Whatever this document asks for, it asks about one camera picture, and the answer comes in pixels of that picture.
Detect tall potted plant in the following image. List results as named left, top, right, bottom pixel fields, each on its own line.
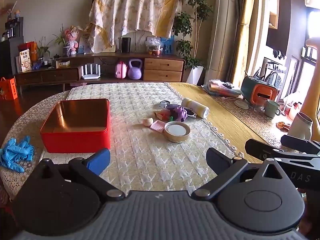
left=172, top=0, right=213, bottom=85

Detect snack bag cereal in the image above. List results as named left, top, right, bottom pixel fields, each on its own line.
left=20, top=49, right=31, bottom=73

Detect stack of folders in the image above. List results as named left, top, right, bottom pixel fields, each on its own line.
left=201, top=79, right=242, bottom=98

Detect red snack packet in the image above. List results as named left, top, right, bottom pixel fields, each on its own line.
left=155, top=109, right=173, bottom=122

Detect white standing air conditioner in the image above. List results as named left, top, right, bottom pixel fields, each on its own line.
left=204, top=0, right=237, bottom=83

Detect lace tablecloth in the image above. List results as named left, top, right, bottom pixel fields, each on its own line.
left=1, top=91, right=69, bottom=199

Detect white yellow cylinder bottle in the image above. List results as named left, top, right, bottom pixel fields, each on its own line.
left=181, top=98, right=209, bottom=119

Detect black cabinet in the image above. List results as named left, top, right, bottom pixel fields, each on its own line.
left=0, top=17, right=24, bottom=78

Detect bag of fruit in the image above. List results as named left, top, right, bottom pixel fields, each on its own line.
left=145, top=37, right=162, bottom=56

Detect small potted plant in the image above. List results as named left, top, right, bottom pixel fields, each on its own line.
left=54, top=24, right=70, bottom=56

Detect floral cloth cover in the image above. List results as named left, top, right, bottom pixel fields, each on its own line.
left=86, top=0, right=183, bottom=53

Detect wooden tv cabinet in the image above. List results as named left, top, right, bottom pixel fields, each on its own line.
left=15, top=52, right=186, bottom=92

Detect orange teal tissue box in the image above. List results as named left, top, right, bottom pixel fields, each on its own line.
left=240, top=76, right=278, bottom=105

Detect blue picture card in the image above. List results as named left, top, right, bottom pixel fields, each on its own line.
left=161, top=35, right=174, bottom=55

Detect red metal tin box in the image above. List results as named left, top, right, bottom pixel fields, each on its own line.
left=40, top=99, right=111, bottom=154

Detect round coaster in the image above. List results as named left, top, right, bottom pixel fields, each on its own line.
left=234, top=100, right=249, bottom=110

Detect clear small glass jar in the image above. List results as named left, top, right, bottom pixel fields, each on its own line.
left=159, top=100, right=170, bottom=108

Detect blue rubber gloves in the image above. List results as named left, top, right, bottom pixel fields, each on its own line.
left=1, top=136, right=34, bottom=173

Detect black smart speaker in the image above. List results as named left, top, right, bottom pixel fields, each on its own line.
left=121, top=37, right=131, bottom=53

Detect orange gift bag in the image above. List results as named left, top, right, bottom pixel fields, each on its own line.
left=0, top=77, right=18, bottom=100

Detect purple spiky toy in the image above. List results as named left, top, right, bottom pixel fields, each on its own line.
left=167, top=104, right=188, bottom=122

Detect pink ridged soap dish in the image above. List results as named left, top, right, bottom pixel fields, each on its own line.
left=150, top=120, right=166, bottom=133

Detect cream quilted table mat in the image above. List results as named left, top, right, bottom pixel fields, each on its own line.
left=39, top=82, right=245, bottom=196

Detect white framed sunglasses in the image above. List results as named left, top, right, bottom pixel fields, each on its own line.
left=184, top=107, right=197, bottom=118

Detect yellow curtain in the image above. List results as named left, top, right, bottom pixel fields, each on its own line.
left=227, top=0, right=259, bottom=88

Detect small cream garlic toy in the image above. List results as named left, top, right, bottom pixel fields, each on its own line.
left=143, top=118, right=154, bottom=127

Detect green mug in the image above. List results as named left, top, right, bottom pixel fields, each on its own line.
left=264, top=99, right=281, bottom=118

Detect purple kettlebell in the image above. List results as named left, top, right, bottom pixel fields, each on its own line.
left=128, top=59, right=143, bottom=80

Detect white wifi router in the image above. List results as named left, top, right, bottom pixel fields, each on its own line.
left=81, top=64, right=101, bottom=80

